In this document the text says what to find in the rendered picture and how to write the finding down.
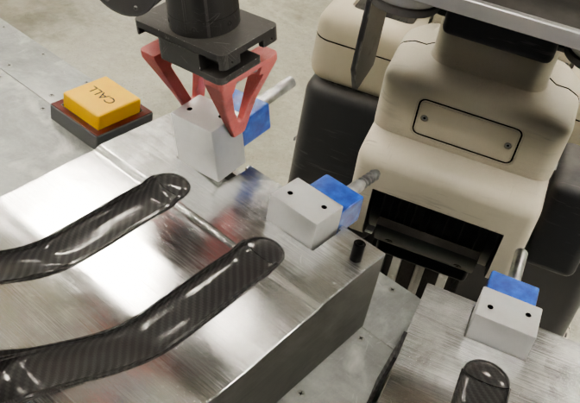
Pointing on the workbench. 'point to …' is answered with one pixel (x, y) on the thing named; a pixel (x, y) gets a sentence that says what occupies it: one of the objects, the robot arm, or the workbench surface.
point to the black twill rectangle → (387, 367)
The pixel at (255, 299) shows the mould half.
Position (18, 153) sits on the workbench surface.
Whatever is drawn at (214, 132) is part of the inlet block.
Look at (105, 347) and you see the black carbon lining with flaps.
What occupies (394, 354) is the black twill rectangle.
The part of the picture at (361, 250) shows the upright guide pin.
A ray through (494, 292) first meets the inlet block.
